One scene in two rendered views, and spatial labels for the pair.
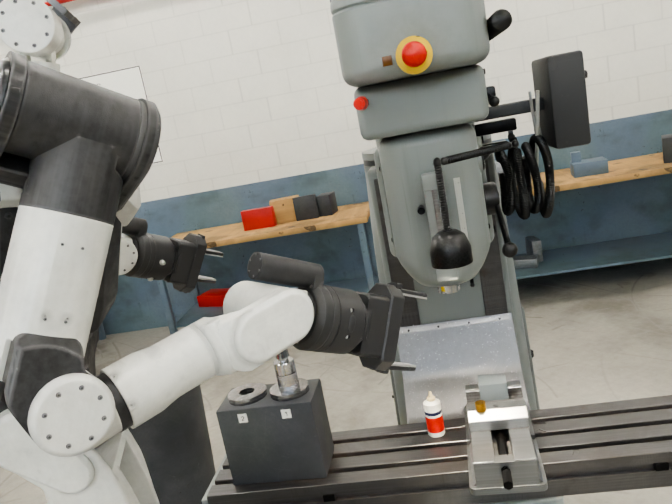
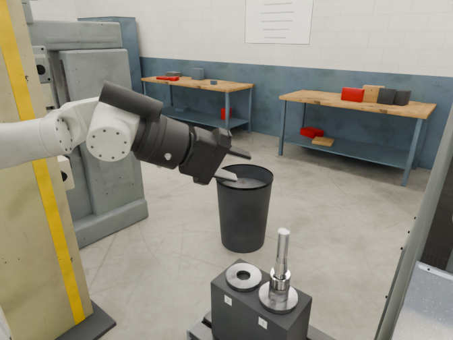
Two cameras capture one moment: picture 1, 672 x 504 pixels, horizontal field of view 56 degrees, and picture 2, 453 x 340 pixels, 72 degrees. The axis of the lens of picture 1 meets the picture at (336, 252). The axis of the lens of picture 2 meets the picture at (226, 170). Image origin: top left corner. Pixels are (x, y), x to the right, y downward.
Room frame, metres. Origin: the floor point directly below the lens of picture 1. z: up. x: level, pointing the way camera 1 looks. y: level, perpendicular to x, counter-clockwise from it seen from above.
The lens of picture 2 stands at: (0.81, 0.00, 1.67)
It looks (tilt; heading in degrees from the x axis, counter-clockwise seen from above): 24 degrees down; 29
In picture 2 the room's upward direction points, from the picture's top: straight up
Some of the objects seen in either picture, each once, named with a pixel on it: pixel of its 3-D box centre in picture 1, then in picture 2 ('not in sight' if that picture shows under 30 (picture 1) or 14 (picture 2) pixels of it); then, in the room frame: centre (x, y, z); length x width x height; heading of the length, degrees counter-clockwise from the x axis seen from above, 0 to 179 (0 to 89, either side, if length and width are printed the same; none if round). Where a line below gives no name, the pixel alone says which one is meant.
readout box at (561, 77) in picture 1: (562, 99); not in sight; (1.55, -0.60, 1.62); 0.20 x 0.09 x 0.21; 171
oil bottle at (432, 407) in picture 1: (433, 412); not in sight; (1.38, -0.15, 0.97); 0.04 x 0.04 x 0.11
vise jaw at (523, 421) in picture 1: (497, 414); not in sight; (1.25, -0.27, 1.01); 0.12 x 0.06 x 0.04; 78
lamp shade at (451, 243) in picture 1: (449, 246); not in sight; (1.08, -0.20, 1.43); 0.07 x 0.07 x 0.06
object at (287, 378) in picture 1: (286, 375); (279, 286); (1.35, 0.16, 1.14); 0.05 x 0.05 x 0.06
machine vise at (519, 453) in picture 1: (498, 423); not in sight; (1.27, -0.28, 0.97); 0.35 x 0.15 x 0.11; 168
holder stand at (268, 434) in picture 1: (276, 428); (258, 315); (1.36, 0.21, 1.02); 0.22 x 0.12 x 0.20; 79
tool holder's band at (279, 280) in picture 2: (283, 362); (280, 274); (1.35, 0.16, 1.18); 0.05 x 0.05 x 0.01
